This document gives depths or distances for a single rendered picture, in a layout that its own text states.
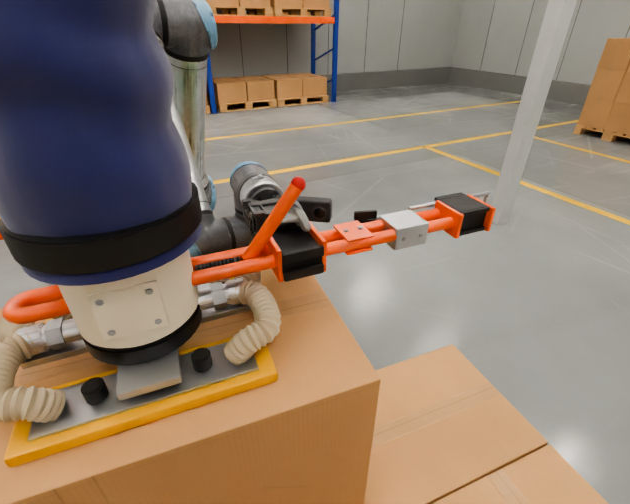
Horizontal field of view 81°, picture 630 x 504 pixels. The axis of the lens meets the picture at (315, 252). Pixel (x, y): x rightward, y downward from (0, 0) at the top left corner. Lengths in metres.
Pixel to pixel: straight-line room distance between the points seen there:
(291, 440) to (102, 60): 0.52
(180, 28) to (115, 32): 0.69
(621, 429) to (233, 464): 1.90
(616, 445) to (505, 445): 0.99
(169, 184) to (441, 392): 1.06
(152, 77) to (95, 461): 0.45
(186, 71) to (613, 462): 2.13
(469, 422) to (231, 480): 0.79
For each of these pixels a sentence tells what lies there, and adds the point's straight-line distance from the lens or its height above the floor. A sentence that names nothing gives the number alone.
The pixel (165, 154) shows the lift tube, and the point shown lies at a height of 1.40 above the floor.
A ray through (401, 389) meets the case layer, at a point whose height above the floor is 0.54.
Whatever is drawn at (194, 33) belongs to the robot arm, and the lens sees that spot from 1.13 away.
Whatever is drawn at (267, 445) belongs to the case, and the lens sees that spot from 0.61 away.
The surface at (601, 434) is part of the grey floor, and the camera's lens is 2.19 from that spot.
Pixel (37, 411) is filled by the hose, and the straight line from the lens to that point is 0.60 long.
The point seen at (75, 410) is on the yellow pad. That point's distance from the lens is 0.61.
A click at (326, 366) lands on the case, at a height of 1.07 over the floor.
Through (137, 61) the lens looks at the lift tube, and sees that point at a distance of 0.44.
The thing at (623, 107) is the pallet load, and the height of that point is 0.49.
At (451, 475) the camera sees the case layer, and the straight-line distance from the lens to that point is 1.16.
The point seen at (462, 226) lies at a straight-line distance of 0.76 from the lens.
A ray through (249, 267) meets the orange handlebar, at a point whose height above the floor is 1.20.
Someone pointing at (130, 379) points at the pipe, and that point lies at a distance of 0.58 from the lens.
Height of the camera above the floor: 1.52
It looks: 32 degrees down
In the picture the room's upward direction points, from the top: straight up
